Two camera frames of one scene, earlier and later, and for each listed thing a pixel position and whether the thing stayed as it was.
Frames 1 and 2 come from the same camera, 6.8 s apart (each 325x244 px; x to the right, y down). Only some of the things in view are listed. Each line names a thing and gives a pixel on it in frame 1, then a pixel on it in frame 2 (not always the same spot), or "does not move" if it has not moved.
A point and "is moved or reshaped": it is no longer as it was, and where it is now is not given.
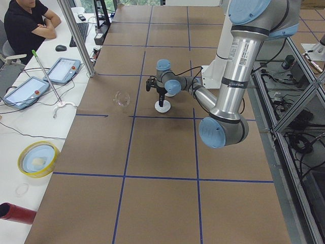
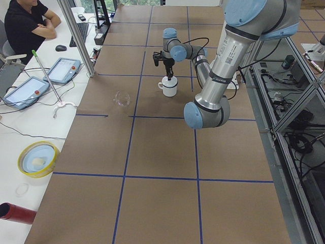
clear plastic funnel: [121, 98] does not move
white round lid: [166, 107] is moved or reshaped
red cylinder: [17, 214] does not move
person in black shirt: [27, 23] does not move
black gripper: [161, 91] -> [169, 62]
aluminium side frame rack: [290, 122] does not move
